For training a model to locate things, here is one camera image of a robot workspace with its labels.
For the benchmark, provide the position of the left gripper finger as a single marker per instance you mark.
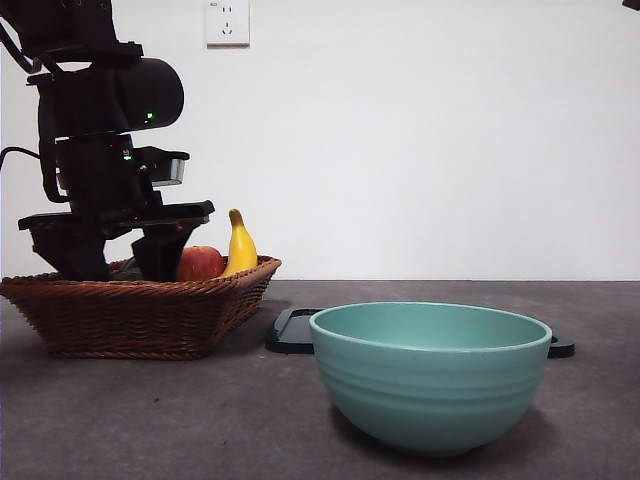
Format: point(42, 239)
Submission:
point(75, 255)
point(160, 255)

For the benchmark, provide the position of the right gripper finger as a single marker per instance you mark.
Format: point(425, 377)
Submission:
point(632, 2)

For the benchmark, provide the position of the red yellow apple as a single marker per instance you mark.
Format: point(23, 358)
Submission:
point(202, 262)

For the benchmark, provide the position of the black rectangular tray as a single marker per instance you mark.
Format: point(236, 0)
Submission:
point(289, 334)

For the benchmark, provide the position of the teal ribbed bowl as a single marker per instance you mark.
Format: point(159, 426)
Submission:
point(430, 390)

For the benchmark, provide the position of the white wall power socket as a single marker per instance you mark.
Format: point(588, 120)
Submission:
point(229, 25)

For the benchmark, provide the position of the brown wicker basket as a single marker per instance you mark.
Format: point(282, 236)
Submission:
point(125, 320)

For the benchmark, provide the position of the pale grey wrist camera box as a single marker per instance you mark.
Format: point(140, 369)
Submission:
point(170, 170)

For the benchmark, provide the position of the yellow banana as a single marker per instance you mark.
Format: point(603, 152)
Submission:
point(242, 247)

